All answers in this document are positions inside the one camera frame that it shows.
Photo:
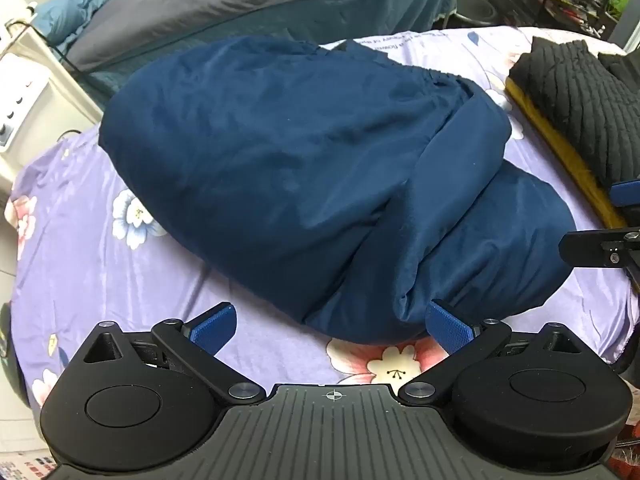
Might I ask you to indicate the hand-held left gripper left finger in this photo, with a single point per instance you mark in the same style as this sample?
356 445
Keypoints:
214 327

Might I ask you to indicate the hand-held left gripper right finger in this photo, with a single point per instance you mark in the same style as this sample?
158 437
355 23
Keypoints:
447 331

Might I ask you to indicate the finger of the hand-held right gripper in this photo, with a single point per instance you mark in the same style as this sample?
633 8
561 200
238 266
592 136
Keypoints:
600 252
626 193

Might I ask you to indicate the navy blue padded jacket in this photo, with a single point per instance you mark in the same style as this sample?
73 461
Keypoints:
300 160

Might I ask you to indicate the mustard yellow cloth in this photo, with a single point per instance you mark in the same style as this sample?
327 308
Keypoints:
560 140

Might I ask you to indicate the black quilted jacket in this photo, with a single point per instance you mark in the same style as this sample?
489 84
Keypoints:
575 100

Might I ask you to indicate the purple floral bedsheet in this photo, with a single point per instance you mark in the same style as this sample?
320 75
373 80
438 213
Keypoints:
100 270

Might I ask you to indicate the printed paper sheet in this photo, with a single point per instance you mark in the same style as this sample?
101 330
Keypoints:
25 465

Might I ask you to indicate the dark round bin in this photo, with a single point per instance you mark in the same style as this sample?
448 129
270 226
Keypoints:
472 7

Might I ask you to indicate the white appliance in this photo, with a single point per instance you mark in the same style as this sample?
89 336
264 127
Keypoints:
30 100

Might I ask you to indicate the grey purple garment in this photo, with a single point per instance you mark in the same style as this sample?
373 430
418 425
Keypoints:
200 10

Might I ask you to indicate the light blue duvet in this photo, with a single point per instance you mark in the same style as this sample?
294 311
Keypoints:
70 10

